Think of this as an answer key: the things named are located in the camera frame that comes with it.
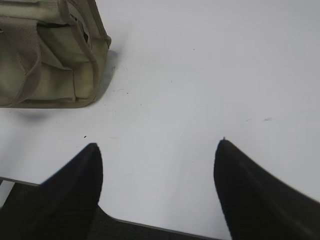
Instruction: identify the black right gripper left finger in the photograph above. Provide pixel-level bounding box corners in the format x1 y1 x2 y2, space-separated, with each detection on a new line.
0 143 103 240

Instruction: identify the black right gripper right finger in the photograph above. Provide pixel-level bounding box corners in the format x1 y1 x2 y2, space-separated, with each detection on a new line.
213 139 320 240

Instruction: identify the yellow canvas zipper bag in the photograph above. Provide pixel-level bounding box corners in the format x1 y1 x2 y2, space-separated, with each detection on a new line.
0 0 112 109

